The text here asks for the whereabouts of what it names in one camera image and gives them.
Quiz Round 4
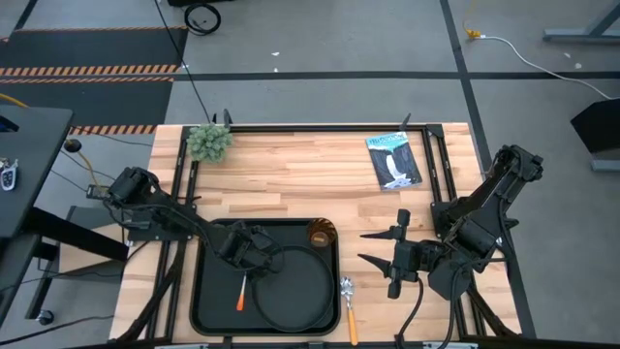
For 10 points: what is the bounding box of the orange-handled fork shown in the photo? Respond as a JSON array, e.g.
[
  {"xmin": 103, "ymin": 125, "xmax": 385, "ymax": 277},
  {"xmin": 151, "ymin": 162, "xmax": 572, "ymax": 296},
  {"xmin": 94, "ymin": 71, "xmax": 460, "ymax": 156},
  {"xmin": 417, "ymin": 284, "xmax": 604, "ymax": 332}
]
[{"xmin": 235, "ymin": 270, "xmax": 249, "ymax": 312}]

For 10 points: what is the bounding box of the amber faceted cup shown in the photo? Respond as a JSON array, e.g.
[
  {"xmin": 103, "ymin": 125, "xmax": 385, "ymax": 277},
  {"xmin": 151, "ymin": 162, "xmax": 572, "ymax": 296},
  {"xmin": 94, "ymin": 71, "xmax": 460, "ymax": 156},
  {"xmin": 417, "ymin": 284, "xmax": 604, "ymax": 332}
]
[{"xmin": 306, "ymin": 217, "xmax": 338, "ymax": 249}]

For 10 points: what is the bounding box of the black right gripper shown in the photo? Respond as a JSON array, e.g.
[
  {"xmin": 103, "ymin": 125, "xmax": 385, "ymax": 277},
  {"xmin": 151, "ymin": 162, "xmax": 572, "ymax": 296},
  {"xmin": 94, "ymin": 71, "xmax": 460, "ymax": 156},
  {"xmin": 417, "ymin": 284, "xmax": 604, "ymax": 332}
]
[{"xmin": 356, "ymin": 207, "xmax": 450, "ymax": 300}]

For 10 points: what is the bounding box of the black round plate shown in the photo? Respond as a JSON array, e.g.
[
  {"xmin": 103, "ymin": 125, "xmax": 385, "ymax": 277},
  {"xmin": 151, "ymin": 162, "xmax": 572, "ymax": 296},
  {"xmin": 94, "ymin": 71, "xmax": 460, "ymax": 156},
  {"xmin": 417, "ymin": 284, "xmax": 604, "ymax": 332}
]
[{"xmin": 250, "ymin": 244, "xmax": 336, "ymax": 333}]

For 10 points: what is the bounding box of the key fob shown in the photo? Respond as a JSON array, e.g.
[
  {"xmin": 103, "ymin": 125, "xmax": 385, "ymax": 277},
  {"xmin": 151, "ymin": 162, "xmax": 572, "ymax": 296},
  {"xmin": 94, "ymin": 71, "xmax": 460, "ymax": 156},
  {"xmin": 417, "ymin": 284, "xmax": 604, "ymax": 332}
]
[{"xmin": 0, "ymin": 157, "xmax": 20, "ymax": 192}]

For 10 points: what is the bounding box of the green potted plant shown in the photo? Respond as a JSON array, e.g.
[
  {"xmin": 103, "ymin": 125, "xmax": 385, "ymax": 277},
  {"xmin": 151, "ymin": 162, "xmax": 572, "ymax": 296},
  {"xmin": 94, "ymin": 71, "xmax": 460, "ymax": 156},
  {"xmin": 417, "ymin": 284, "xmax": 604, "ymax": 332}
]
[{"xmin": 186, "ymin": 123, "xmax": 234, "ymax": 165}]

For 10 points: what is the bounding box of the black panel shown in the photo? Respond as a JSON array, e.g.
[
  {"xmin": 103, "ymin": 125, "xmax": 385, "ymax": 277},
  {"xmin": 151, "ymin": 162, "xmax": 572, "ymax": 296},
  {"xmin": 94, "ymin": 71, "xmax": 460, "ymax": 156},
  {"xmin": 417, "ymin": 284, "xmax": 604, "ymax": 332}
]
[{"xmin": 570, "ymin": 98, "xmax": 620, "ymax": 157}]

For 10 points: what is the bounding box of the orange-handled spoon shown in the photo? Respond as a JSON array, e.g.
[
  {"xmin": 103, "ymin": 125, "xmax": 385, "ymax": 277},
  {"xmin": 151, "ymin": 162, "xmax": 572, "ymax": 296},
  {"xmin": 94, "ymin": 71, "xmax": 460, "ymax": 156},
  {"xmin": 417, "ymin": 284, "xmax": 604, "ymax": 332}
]
[{"xmin": 339, "ymin": 275, "xmax": 360, "ymax": 347}]

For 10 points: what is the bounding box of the black desk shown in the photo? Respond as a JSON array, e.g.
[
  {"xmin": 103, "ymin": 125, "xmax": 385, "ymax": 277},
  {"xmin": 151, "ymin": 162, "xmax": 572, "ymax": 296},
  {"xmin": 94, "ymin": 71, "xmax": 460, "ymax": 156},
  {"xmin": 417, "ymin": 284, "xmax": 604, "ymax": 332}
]
[{"xmin": 0, "ymin": 105, "xmax": 131, "ymax": 324}]

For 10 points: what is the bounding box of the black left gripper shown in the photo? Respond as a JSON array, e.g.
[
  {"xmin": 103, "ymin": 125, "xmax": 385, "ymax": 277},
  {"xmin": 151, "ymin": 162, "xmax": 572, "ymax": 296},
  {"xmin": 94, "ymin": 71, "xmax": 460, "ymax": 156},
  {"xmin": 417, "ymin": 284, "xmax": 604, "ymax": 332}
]
[{"xmin": 215, "ymin": 220, "xmax": 277, "ymax": 281}]

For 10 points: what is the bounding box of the black striped floor mat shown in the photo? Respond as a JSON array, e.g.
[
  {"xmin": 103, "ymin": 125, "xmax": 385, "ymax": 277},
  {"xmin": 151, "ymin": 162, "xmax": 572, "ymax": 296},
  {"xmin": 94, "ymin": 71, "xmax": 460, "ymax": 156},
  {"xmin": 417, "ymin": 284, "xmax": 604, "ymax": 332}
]
[{"xmin": 0, "ymin": 25, "xmax": 190, "ymax": 137}]

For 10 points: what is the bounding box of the white floor cable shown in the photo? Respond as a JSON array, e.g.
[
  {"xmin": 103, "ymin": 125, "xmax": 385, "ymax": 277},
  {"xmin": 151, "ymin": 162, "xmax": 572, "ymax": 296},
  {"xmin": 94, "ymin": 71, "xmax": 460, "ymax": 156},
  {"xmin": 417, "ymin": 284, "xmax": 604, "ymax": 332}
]
[{"xmin": 462, "ymin": 21, "xmax": 620, "ymax": 101}]

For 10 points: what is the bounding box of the coiled black cable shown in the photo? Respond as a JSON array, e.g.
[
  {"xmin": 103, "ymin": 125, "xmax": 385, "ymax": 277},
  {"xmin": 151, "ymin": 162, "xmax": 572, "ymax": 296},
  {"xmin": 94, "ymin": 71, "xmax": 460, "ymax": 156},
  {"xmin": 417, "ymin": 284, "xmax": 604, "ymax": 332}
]
[{"xmin": 183, "ymin": 2, "xmax": 223, "ymax": 37}]

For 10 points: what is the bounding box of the black aluminium table frame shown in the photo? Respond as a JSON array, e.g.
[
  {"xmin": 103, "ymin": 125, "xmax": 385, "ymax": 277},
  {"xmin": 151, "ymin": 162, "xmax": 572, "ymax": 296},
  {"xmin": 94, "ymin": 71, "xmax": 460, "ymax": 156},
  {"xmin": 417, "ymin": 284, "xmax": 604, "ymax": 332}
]
[{"xmin": 113, "ymin": 110, "xmax": 537, "ymax": 349}]

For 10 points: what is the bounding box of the grey metal stand leg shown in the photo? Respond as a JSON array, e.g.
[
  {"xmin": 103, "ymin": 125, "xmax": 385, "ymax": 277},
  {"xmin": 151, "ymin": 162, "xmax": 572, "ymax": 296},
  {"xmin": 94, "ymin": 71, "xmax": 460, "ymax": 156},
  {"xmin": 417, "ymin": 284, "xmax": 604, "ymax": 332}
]
[{"xmin": 542, "ymin": 0, "xmax": 620, "ymax": 45}]

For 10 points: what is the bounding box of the long black cable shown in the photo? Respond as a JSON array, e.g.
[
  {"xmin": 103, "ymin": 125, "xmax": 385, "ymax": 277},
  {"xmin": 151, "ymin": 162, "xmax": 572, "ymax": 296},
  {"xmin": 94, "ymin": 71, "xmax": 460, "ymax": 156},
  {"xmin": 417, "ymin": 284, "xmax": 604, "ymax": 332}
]
[{"xmin": 153, "ymin": 0, "xmax": 213, "ymax": 125}]

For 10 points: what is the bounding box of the yellow cable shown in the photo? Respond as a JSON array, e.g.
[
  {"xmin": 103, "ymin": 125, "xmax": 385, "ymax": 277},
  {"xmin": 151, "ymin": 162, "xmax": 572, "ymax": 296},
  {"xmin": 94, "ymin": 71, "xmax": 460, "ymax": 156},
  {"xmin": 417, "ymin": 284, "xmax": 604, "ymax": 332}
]
[{"xmin": 76, "ymin": 148, "xmax": 103, "ymax": 193}]

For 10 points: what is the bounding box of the black plastic tray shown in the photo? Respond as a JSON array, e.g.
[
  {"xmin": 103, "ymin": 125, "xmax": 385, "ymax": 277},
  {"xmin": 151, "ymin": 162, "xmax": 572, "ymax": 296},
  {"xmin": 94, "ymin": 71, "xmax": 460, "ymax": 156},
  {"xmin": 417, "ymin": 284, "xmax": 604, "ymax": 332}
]
[{"xmin": 189, "ymin": 217, "xmax": 342, "ymax": 337}]

